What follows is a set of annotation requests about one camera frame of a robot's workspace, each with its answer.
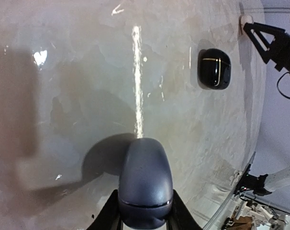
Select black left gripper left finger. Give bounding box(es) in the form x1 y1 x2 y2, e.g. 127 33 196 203
87 189 123 230

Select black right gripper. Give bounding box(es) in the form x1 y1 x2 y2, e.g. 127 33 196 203
243 23 290 73

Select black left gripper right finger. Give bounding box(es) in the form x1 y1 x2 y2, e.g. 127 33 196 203
167 189 203 230

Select white earbud charging case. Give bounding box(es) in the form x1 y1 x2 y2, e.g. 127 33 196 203
239 14 254 27

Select blue-grey earbud charging case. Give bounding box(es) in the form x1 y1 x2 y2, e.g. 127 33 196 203
118 138 173 230

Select black gold earbud charging case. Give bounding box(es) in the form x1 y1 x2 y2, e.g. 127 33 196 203
198 48 231 90

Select white earbud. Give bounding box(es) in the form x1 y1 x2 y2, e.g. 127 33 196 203
111 4 124 16

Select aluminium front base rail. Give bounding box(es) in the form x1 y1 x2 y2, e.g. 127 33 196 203
203 151 256 230

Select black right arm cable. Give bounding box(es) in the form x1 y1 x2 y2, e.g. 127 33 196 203
276 23 290 101

